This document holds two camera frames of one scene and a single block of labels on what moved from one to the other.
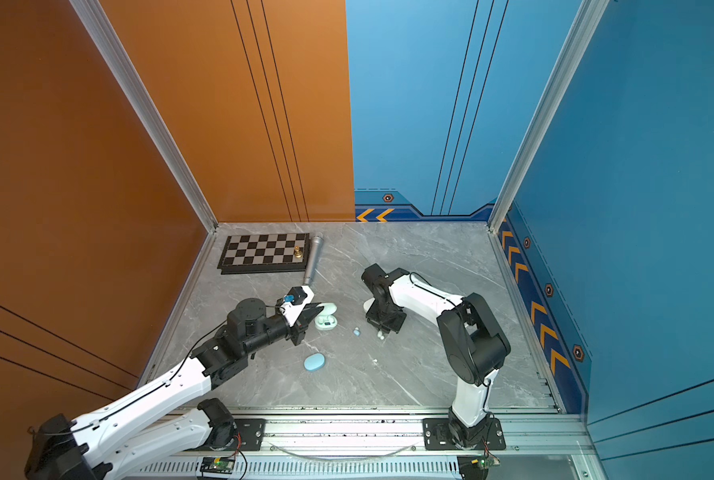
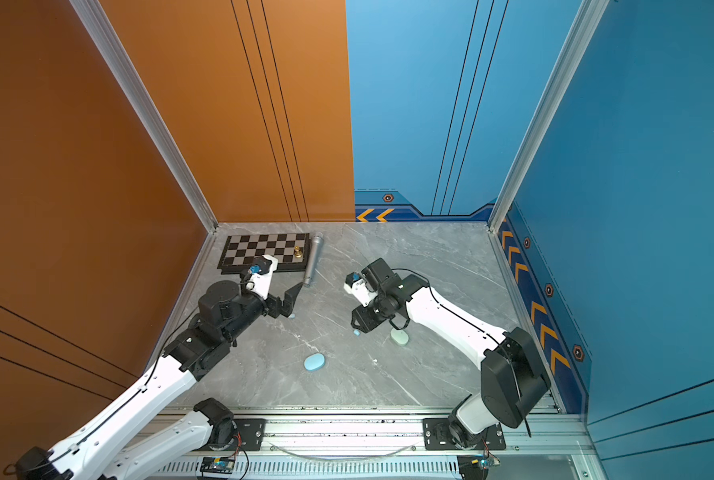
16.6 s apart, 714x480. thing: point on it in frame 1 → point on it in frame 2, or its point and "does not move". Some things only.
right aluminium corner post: [588, 19] does not move
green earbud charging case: [326, 321] → [399, 336]
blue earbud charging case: [313, 362] does not move
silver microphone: [316, 247] does not move
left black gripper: [301, 325] → [274, 309]
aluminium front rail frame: [385, 446] does not move
